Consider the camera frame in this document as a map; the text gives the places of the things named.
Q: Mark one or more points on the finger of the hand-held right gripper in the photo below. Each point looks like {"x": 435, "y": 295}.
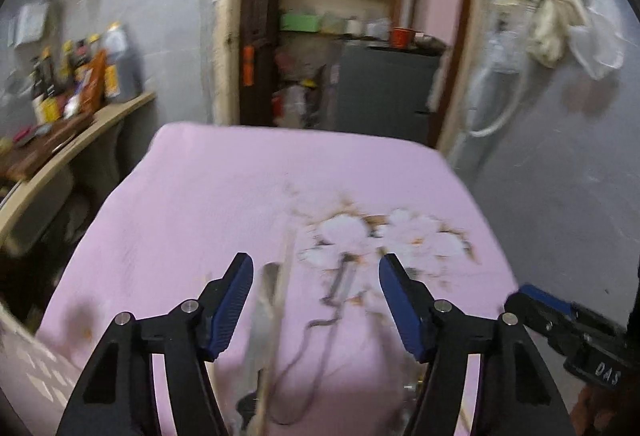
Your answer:
{"x": 542, "y": 303}

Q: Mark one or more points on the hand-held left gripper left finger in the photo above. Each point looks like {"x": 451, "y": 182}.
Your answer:
{"x": 230, "y": 311}

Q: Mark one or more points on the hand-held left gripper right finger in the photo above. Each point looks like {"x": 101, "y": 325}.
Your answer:
{"x": 400, "y": 311}

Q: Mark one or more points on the silver metal utensil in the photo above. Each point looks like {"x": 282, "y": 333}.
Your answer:
{"x": 262, "y": 316}

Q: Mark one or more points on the person's right hand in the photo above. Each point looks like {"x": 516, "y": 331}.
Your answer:
{"x": 587, "y": 408}

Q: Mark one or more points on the wooden chopstick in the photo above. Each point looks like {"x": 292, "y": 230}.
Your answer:
{"x": 281, "y": 296}

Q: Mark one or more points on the pink floral tablecloth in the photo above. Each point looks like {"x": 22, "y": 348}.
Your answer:
{"x": 225, "y": 176}

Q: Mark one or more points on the white plastic basket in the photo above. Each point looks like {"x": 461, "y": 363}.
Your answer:
{"x": 35, "y": 366}

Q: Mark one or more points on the crumpled plastic bags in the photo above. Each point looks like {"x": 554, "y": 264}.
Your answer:
{"x": 297, "y": 103}

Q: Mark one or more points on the grey cabinet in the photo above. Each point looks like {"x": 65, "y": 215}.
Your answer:
{"x": 385, "y": 90}

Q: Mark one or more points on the wooden countertop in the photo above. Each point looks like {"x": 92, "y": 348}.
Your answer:
{"x": 115, "y": 113}

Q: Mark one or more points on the orange plastic item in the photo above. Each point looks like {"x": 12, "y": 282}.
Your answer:
{"x": 248, "y": 65}

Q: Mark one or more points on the wooden cutting board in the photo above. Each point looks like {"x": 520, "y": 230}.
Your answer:
{"x": 45, "y": 145}

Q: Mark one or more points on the clear plastic bag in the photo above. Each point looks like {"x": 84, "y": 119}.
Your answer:
{"x": 600, "y": 45}

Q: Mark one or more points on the large dark oil jug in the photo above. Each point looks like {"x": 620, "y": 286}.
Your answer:
{"x": 125, "y": 65}

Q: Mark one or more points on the orange-brown sauce packet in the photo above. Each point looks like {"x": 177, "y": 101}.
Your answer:
{"x": 95, "y": 80}

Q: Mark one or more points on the red cup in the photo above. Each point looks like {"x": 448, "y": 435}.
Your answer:
{"x": 402, "y": 37}

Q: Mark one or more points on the dark sauce bottle white label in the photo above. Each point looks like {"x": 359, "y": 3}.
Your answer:
{"x": 45, "y": 90}

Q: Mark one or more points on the white rag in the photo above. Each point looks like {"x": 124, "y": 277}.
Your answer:
{"x": 550, "y": 15}

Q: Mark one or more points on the dark sauce bottle yellow cap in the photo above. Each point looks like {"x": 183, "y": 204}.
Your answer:
{"x": 69, "y": 65}

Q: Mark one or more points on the dark brown door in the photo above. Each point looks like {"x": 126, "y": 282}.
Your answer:
{"x": 260, "y": 15}

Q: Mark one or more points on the green box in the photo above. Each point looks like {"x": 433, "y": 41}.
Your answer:
{"x": 300, "y": 22}

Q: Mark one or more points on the doorway frame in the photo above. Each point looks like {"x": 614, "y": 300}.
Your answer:
{"x": 225, "y": 15}

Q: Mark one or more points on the white wall calendar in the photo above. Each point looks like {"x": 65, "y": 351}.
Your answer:
{"x": 31, "y": 23}

